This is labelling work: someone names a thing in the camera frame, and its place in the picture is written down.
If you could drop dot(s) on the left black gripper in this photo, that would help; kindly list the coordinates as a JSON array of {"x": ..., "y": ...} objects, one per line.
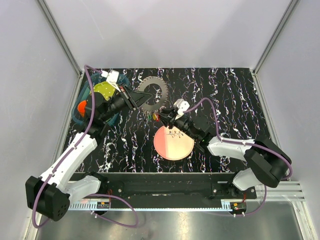
[{"x": 133, "y": 99}]

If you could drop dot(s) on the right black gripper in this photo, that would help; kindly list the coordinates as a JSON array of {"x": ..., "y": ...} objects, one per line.
[{"x": 168, "y": 118}]

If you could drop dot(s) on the large metal keyring with keys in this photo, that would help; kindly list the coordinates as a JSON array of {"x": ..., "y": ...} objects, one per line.
[{"x": 157, "y": 100}]

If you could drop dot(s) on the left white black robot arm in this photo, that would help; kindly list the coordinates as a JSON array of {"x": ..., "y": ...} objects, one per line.
[{"x": 51, "y": 194}]

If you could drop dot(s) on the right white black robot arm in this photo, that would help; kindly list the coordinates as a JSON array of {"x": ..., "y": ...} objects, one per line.
[{"x": 267, "y": 164}]

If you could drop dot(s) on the pink and cream round plate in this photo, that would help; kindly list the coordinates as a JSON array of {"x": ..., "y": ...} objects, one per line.
[{"x": 172, "y": 144}]

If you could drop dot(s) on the yellow-green dotted plate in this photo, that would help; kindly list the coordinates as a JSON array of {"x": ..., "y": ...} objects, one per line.
[{"x": 105, "y": 89}]

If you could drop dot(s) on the teal plastic bin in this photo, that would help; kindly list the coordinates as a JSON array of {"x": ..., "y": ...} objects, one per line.
[{"x": 96, "y": 78}]

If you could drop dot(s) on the orange plastic cup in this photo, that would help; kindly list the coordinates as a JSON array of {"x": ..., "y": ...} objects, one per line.
[{"x": 81, "y": 108}]

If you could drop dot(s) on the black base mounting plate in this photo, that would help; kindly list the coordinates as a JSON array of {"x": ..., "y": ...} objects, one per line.
[{"x": 207, "y": 185}]

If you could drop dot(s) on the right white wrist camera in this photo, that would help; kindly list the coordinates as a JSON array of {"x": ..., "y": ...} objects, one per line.
[{"x": 182, "y": 106}]

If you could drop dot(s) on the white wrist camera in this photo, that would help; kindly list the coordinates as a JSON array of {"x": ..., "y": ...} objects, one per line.
[
  {"x": 111, "y": 78},
  {"x": 182, "y": 106}
]

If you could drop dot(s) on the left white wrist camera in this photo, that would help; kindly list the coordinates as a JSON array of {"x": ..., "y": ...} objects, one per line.
[{"x": 111, "y": 78}]

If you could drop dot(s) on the aluminium front rail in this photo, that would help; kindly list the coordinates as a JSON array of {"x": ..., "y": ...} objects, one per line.
[{"x": 219, "y": 201}]

